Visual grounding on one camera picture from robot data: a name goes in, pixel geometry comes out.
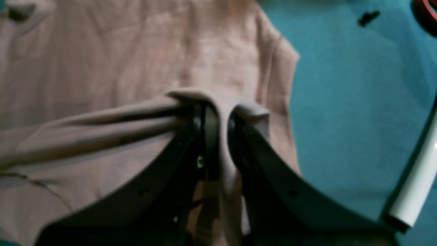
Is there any white black marker pen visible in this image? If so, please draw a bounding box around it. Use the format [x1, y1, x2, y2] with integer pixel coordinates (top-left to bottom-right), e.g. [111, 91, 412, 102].
[386, 110, 437, 233]

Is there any pink T-shirt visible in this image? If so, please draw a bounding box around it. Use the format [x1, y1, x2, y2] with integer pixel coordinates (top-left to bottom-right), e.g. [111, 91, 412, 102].
[1, 0, 300, 246]

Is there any small black screw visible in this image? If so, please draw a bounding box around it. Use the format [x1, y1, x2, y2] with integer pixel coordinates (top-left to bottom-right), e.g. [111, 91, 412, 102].
[357, 11, 380, 27]

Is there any blue table cloth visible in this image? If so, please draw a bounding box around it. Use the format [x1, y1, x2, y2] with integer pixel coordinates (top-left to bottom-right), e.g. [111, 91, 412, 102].
[256, 0, 437, 246]

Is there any red tape roll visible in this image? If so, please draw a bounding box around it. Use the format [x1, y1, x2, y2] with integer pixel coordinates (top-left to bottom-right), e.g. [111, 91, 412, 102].
[412, 0, 437, 36]

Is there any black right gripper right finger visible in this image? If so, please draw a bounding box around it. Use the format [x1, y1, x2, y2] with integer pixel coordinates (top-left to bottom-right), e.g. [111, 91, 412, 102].
[228, 113, 398, 246]

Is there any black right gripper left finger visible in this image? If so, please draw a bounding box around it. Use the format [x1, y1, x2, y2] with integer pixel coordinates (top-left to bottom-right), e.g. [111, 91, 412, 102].
[36, 103, 220, 246]

